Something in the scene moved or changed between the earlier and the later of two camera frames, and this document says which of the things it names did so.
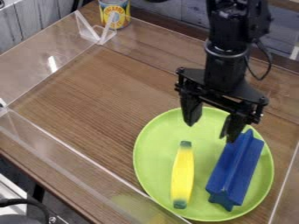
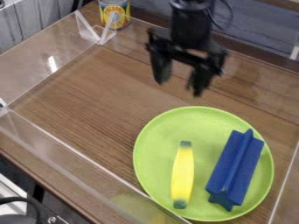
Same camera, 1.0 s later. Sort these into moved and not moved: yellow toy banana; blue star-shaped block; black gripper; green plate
Moved: black gripper
Not moved: yellow toy banana; green plate; blue star-shaped block
